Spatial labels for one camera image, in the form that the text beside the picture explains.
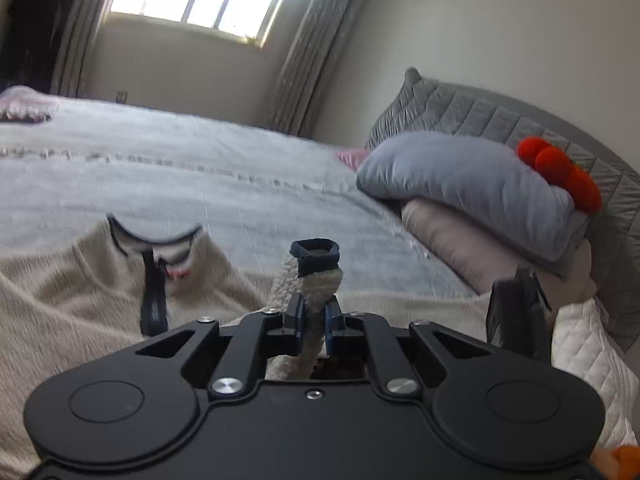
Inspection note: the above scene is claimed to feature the beige knit sweater navy trim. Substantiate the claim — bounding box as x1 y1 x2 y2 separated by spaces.
0 214 493 480

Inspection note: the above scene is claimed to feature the bed with grey bedspread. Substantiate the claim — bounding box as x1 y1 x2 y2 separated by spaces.
0 91 477 302

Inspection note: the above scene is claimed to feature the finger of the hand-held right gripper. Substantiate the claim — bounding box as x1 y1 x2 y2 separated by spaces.
486 267 554 367

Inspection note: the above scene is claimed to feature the pink and white cloth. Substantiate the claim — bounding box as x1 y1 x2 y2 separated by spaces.
0 85 60 124

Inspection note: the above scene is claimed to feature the grey pillow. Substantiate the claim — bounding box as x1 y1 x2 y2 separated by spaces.
356 131 592 264

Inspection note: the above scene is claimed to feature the grey curtain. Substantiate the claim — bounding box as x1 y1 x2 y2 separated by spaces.
259 0 372 137
50 0 132 97

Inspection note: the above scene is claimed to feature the orange plush toy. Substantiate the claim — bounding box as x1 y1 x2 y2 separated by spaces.
590 442 640 480

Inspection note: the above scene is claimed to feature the beige pillow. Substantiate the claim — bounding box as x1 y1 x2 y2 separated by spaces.
401 199 599 307

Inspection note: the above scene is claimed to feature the grey quilted headboard cushion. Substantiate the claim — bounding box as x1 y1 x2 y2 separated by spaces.
366 67 640 352

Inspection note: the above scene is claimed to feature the white quilted blanket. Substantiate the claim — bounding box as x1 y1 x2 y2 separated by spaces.
550 297 640 452

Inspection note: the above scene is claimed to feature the dark furniture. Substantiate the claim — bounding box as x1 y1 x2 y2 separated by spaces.
0 0 90 94

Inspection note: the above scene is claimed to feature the red pompom plush toy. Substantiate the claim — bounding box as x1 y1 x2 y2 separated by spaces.
516 136 603 214

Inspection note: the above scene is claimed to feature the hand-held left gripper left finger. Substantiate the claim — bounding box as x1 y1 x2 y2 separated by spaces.
134 292 306 397

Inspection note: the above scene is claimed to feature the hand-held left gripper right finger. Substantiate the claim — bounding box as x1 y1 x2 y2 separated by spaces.
324 298 497 397

